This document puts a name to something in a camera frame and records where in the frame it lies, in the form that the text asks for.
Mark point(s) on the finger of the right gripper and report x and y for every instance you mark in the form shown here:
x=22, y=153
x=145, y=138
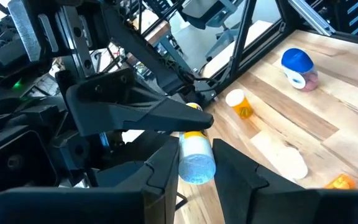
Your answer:
x=120, y=112
x=104, y=174

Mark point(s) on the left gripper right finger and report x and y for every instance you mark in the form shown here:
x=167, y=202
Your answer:
x=291, y=208

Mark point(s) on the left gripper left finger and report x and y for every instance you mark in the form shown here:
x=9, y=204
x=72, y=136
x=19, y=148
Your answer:
x=73, y=208

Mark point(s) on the orange pill bottle white cap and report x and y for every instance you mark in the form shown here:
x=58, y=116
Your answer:
x=340, y=183

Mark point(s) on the slim brown bottle white cap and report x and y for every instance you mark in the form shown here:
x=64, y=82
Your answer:
x=197, y=161

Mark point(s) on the large orange bottle white cap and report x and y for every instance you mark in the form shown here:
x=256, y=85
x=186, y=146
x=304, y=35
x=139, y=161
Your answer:
x=239, y=104

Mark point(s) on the clear bottle blue cap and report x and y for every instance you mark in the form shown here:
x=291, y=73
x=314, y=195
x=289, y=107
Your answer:
x=297, y=60

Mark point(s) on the brown wooden desk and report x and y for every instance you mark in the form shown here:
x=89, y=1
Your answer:
x=158, y=31

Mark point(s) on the grey office chair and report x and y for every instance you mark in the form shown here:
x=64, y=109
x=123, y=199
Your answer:
x=216, y=15

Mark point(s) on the silver aluminium post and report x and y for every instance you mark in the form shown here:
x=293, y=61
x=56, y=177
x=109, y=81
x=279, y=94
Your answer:
x=312, y=17

